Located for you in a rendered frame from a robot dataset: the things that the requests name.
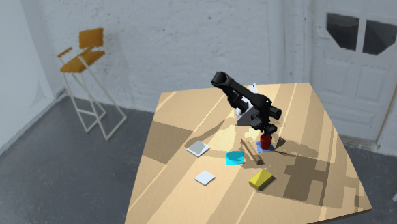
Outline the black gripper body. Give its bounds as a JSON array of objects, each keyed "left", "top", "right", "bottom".
[{"left": 251, "top": 112, "right": 278, "bottom": 135}]

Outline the yellow rectangular block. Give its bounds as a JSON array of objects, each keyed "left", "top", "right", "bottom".
[{"left": 248, "top": 169, "right": 272, "bottom": 190}]

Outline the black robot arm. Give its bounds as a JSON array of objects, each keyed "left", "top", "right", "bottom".
[{"left": 211, "top": 72, "right": 282, "bottom": 131}]

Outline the dark red cup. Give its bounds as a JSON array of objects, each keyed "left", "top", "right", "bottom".
[{"left": 260, "top": 134, "right": 272, "bottom": 150}]

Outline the tan wooden flat bar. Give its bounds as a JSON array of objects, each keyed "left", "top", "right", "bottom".
[{"left": 241, "top": 137, "right": 261, "bottom": 164}]

